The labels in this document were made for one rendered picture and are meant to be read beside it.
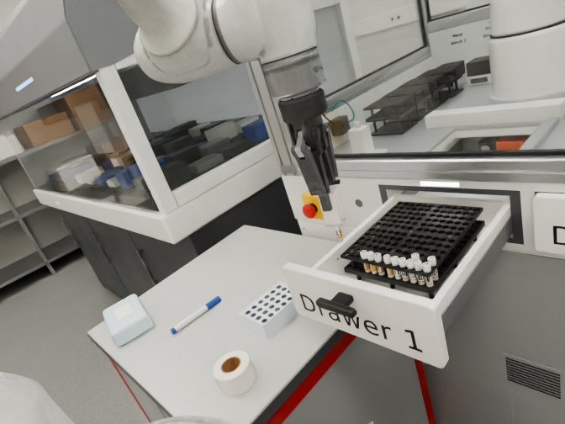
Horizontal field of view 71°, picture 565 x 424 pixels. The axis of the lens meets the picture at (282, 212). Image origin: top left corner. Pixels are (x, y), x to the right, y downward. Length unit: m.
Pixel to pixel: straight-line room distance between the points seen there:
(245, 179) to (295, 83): 0.91
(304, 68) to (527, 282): 0.60
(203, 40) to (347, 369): 0.69
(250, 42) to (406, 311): 0.44
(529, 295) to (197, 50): 0.76
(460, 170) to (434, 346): 0.37
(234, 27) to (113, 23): 0.73
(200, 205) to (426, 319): 0.96
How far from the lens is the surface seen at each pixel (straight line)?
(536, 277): 0.91
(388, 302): 0.60
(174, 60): 0.65
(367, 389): 1.00
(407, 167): 0.88
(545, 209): 0.80
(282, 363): 0.79
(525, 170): 0.80
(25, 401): 0.34
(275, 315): 0.84
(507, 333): 1.03
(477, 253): 0.72
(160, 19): 0.61
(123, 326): 1.05
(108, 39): 1.29
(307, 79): 0.61
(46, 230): 4.70
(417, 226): 0.80
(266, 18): 0.60
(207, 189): 1.39
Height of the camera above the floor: 1.29
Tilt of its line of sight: 23 degrees down
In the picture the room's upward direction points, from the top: 19 degrees counter-clockwise
